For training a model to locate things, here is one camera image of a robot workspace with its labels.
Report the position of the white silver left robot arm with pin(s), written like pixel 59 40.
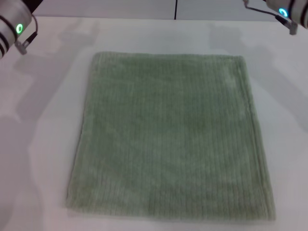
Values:
pixel 9 26

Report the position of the pale green ribbed towel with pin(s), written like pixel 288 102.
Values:
pixel 168 139

